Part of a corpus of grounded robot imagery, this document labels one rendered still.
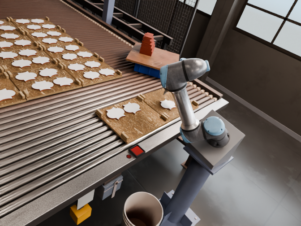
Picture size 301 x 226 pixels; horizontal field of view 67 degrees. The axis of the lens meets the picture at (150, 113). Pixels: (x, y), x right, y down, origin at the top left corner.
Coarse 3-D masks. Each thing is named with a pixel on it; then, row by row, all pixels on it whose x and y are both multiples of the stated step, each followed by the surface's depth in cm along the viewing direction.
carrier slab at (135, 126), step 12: (108, 108) 163; (120, 108) 167; (144, 108) 174; (108, 120) 153; (120, 120) 156; (132, 120) 159; (144, 120) 162; (156, 120) 166; (120, 132) 147; (132, 132) 149; (144, 132) 152
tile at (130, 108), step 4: (128, 104) 171; (132, 104) 172; (136, 104) 173; (124, 108) 166; (128, 108) 167; (132, 108) 168; (136, 108) 170; (128, 112) 164; (132, 112) 165; (136, 112) 167
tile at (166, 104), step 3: (162, 102) 185; (165, 102) 186; (168, 102) 187; (171, 102) 188; (162, 105) 181; (165, 105) 182; (168, 105) 183; (171, 105) 184; (174, 105) 186; (165, 108) 180; (168, 108) 181; (171, 108) 181
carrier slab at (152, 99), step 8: (152, 96) 190; (160, 96) 193; (168, 96) 196; (152, 104) 181; (160, 104) 183; (192, 104) 196; (160, 112) 175; (168, 112) 178; (176, 112) 180; (168, 120) 169
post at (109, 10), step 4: (104, 0) 296; (108, 0) 291; (112, 0) 294; (104, 4) 298; (108, 4) 294; (112, 4) 298; (104, 8) 300; (108, 8) 297; (112, 8) 301; (104, 12) 302; (108, 12) 300; (112, 12) 305; (104, 16) 305; (108, 16) 304; (104, 20) 307; (108, 20) 307
